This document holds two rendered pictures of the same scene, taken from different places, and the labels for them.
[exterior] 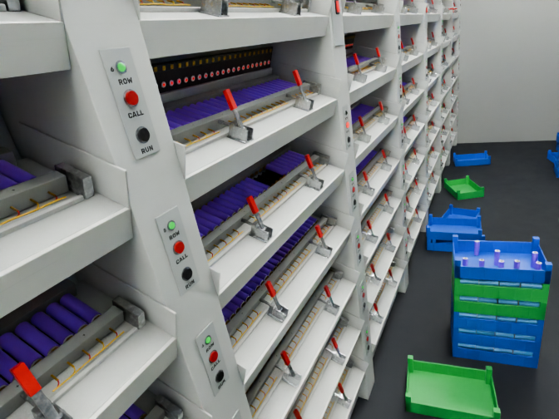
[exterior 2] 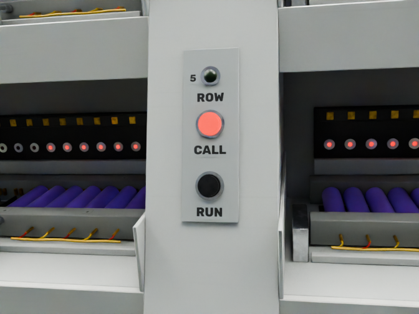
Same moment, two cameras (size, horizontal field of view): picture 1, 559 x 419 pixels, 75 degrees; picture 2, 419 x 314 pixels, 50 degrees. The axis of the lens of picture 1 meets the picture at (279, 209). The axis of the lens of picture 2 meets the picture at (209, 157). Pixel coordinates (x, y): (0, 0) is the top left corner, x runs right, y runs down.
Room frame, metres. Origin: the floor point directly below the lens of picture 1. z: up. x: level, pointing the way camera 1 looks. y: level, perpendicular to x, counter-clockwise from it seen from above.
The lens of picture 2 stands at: (0.92, -0.52, 1.02)
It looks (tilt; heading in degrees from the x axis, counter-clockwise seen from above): 4 degrees up; 68
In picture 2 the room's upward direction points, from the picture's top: straight up
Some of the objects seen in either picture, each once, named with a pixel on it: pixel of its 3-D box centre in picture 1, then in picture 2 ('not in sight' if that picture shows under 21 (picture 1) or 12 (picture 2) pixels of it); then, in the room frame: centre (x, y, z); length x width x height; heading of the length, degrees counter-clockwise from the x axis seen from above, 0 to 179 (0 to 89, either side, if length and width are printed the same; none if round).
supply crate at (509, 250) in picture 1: (497, 257); not in sight; (1.15, -0.79, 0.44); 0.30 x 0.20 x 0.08; 65
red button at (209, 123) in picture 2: not in sight; (210, 124); (1.04, -0.23, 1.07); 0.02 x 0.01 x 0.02; 147
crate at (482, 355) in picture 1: (490, 337); not in sight; (1.15, -0.79, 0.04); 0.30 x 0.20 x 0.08; 65
